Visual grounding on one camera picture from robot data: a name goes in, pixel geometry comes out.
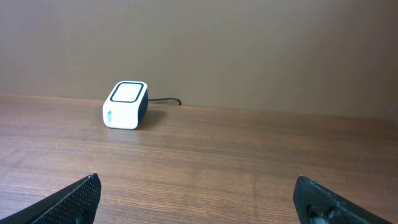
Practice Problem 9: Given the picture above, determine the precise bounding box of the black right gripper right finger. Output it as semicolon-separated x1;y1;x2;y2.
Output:
293;175;391;224

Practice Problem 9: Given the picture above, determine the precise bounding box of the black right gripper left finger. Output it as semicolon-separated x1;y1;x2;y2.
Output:
1;173;101;224

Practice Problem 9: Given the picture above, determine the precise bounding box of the white barcode scanner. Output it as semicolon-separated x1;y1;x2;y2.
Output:
102;81;149;129

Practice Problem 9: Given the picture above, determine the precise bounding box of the black scanner cable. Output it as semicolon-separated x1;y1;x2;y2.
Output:
147;97;182;106

